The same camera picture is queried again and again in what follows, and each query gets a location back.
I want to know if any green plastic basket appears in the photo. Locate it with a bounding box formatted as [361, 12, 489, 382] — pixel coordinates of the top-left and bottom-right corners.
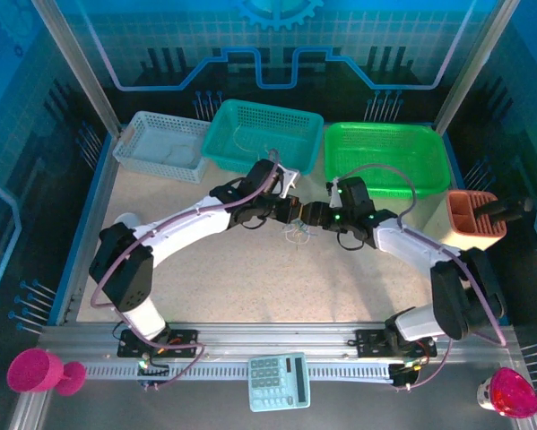
[324, 121, 452, 201]

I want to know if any cream utensil holder orange rim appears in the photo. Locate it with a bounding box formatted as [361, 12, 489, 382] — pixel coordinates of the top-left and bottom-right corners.
[422, 190, 507, 261]

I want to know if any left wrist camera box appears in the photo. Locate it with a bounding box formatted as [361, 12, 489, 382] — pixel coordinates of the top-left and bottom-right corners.
[267, 161, 302, 199]

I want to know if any white slotted cable duct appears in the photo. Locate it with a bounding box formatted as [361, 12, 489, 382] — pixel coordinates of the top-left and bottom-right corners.
[83, 361, 397, 383]

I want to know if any magenta goblet cup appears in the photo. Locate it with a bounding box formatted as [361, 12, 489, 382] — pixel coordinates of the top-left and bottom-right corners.
[6, 348, 88, 398]

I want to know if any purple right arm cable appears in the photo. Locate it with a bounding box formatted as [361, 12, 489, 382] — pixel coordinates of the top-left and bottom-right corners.
[333, 163, 507, 391]

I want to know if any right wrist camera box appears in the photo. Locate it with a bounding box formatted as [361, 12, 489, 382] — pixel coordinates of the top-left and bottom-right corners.
[325, 176, 371, 211]

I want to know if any white plastic basket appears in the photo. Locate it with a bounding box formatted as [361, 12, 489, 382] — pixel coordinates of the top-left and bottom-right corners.
[112, 110, 212, 184]

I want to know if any red glitter cup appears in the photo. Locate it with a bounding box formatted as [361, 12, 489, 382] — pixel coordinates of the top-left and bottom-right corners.
[476, 366, 537, 420]

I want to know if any teal plastic basket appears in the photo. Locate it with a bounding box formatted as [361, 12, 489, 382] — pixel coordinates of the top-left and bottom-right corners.
[199, 99, 325, 176]

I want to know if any blue cable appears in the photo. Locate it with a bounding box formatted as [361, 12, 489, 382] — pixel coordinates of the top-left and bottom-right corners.
[281, 222, 315, 246]

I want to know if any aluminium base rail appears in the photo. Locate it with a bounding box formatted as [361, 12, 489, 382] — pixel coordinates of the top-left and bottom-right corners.
[39, 321, 523, 359]

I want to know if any black utensil handle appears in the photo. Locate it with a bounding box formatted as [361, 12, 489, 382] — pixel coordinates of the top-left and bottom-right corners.
[473, 195, 534, 224]

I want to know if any aluminium frame post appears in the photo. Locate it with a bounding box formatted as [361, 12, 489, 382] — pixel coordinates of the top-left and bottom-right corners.
[432, 0, 523, 133]
[29, 0, 122, 135]

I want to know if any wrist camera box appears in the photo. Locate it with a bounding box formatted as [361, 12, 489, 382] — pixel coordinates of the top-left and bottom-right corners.
[325, 176, 371, 211]
[267, 161, 302, 199]

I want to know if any light blue calculator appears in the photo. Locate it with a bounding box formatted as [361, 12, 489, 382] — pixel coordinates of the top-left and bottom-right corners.
[248, 352, 312, 413]

